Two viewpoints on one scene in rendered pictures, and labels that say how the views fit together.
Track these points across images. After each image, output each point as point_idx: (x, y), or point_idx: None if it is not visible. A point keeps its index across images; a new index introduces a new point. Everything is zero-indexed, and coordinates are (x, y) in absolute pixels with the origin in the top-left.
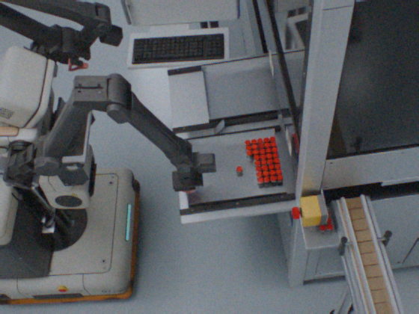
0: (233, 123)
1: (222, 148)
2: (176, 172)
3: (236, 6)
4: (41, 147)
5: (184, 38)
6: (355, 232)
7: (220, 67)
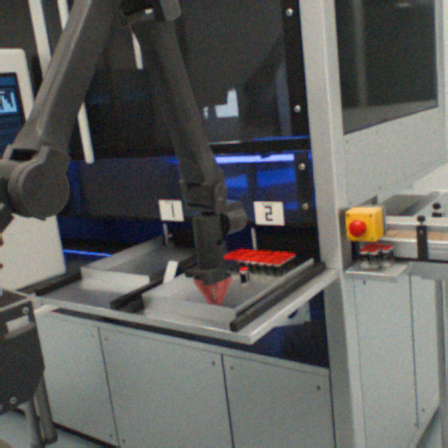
0: (178, 273)
1: (194, 288)
2: (190, 269)
3: (60, 250)
4: (10, 163)
5: None
6: (411, 236)
7: (102, 266)
